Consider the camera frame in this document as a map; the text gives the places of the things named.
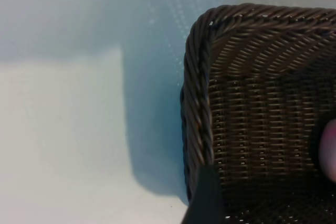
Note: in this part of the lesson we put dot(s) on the dark brown woven basket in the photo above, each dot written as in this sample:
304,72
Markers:
262,98

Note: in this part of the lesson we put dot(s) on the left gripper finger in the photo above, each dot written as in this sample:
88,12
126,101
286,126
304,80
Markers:
204,200

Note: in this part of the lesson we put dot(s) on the pink peach with green leaf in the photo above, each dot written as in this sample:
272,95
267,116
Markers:
329,148

